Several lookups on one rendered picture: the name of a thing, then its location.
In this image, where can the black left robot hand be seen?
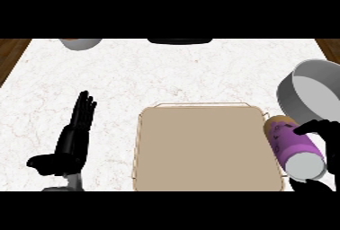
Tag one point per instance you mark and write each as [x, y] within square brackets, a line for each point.
[73, 140]

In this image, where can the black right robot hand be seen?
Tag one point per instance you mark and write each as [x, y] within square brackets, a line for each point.
[331, 140]

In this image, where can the purple and tan can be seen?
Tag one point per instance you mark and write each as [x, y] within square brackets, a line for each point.
[295, 146]

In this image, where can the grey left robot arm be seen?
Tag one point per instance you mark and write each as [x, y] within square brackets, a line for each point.
[72, 182]

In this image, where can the grey metal pot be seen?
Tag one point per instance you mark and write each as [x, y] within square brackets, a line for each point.
[314, 92]

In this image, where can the grey bowl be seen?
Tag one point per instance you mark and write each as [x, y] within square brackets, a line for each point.
[81, 43]

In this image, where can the black round object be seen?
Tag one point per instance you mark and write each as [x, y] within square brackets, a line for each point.
[180, 41]

